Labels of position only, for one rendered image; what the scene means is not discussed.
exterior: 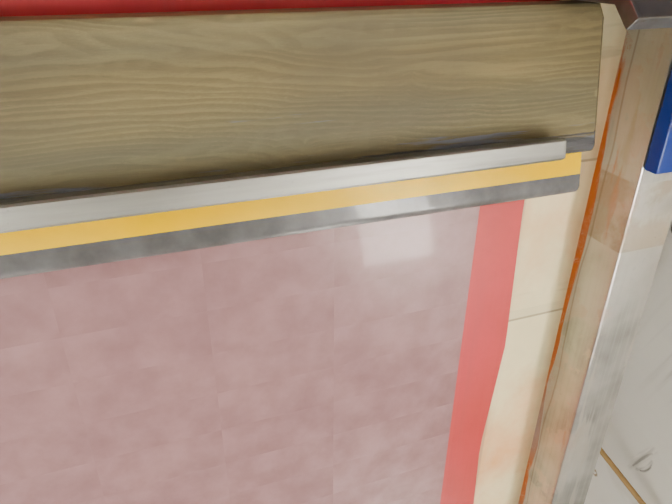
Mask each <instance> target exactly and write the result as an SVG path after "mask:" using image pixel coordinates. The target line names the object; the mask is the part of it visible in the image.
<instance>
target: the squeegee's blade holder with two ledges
mask: <svg viewBox="0 0 672 504"><path fill-rule="evenodd" d="M565 157H566V139H562V138H554V137H543V138H535V139H526V140H517V141H509V142H500V143H491V144H483V145H474V146H465V147H456V148H448V149H439V150H430V151H422V152H413V153H404V154H395V155H387V156H378V157H369V158H361V159H352V160H343V161H334V162H326V163H317V164H308V165H300V166H291V167H282V168H274V169H265V170H256V171H247V172H239V173H230V174H221V175H213V176H204V177H195V178H186V179H178V180H169V181H160V182H152V183H143V184H134V185H125V186H117V187H108V188H99V189H91V190H82V191H73V192H65V193H56V194H47V195H38V196H30V197H21V198H12V199H4V200H0V233H7V232H15V231H23V230H30V229H38V228H46V227H53V226H61V225H68V224H76V223H84V222H91V221H99V220H107V219H114V218H122V217H130V216H137V215H145V214H153V213H160V212H168V211H176V210H183V209H191V208H199V207H206V206H214V205H222V204H229V203H237V202H245V201H252V200H260V199H268V198H275V197H283V196H291V195H298V194H306V193H313V192H321V191H329V190H336V189H344V188H352V187H359V186H367V185H375V184H382V183H390V182H398V181H405V180H413V179H421V178H428V177H436V176H444V175H451V174H459V173H467V172H474V171H482V170H490V169H497V168H505V167H513V166H520V165H528V164H535V163H543V162H551V161H558V160H563V159H565Z"/></svg>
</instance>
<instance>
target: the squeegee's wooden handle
mask: <svg viewBox="0 0 672 504"><path fill-rule="evenodd" d="M603 23H604V16H603V11H602V8H601V4H600V3H596V2H588V1H580V0H565V1H530V2H495V3H461V4H426V5H391V6H356V7H321V8H286V9H251V10H216V11H181V12H146V13H111V14H77V15H42V16H7V17H0V200H4V199H12V198H21V197H30V196H38V195H47V194H56V193H65V192H73V191H82V190H91V189H99V188H108V187H117V186H125V185H134V184H143V183H152V182H160V181H169V180H178V179H186V178H195V177H204V176H213V175H221V174H230V173H239V172H247V171H256V170H265V169H274V168H282V167H291V166H300V165H308V164H317V163H326V162H334V161H343V160H352V159H361V158H369V157H378V156H387V155H395V154H404V153H413V152H422V151H430V150H439V149H448V148H456V147H465V146H474V145H483V144H491V143H500V142H509V141H517V140H526V139H535V138H543V137H554V138H562V139H566V154H569V153H577V152H585V151H591V150H592V149H593V147H594V145H595V132H596V130H595V129H596V119H597V105H598V91H599V78H600V64H601V50H602V36H603Z"/></svg>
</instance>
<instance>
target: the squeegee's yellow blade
mask: <svg viewBox="0 0 672 504"><path fill-rule="evenodd" d="M581 153H582V152H577V153H569V154H566V157H565V159H563V160H558V161H551V162H543V163H535V164H528V165H520V166H513V167H505V168H497V169H490V170H482V171H474V172H467V173H459V174H451V175H444V176H436V177H428V178H421V179H413V180H405V181H398V182H390V183H382V184H375V185H367V186H359V187H352V188H344V189H336V190H329V191H321V192H313V193H306V194H298V195H291V196H283V197H275V198H268V199H260V200H252V201H245V202H237V203H229V204H222V205H214V206H206V207H199V208H191V209H183V210H176V211H168V212H160V213H153V214H145V215H137V216H130V217H122V218H114V219H107V220H99V221H91V222H84V223H76V224H68V225H61V226H53V227H46V228H38V229H30V230H23V231H15V232H7V233H0V255H7V254H15V253H22V252H29V251H36V250H43V249H50V248H57V247H64V246H71V245H78V244H85V243H93V242H100V241H107V240H114V239H121V238H128V237H135V236H142V235H149V234H156V233H163V232H171V231H178V230H185V229H192V228H199V227H206V226H213V225H220V224H227V223H234V222H241V221H249V220H256V219H263V218H270V217H277V216H284V215H291V214H298V213H305V212H312V211H319V210H327V209H334V208H341V207H348V206H355V205H362V204H369V203H376V202H383V201H390V200H397V199H405V198H412V197H419V196H426V195H433V194H440V193H447V192H454V191H461V190H468V189H475V188H483V187H490V186H497V185H504V184H511V183H518V182H525V181H532V180H539V179H546V178H553V177H561V176H568V175H575V174H580V168H581Z"/></svg>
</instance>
